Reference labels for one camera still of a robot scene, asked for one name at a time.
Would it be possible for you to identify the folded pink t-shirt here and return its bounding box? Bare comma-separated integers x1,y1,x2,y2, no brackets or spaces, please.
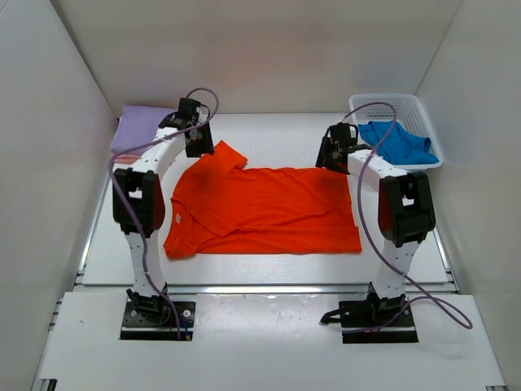
112,154,140,165

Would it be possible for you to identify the purple cable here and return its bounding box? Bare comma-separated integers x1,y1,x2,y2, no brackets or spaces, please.
107,88,221,341
339,102,474,330

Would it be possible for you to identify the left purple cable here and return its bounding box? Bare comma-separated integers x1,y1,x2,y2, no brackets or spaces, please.
107,88,221,341

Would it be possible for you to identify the blue t-shirt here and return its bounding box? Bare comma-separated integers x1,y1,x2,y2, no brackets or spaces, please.
358,121,439,165

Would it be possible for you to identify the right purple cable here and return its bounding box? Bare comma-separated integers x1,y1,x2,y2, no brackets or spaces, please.
339,102,474,330

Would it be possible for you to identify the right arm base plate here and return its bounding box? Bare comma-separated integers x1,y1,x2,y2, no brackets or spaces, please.
320,292,418,344

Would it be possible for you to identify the orange t-shirt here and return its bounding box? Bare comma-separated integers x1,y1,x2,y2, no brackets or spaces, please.
163,142,362,260

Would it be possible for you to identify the folded purple t-shirt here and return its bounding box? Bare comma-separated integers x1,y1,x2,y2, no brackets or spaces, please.
110,105,175,153

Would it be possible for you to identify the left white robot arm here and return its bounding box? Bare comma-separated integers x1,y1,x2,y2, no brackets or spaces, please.
110,97,215,327

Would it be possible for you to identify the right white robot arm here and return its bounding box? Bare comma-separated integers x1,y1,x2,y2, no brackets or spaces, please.
316,122,436,327

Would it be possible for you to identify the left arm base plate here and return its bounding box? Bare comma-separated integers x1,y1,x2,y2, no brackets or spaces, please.
120,297,196,342

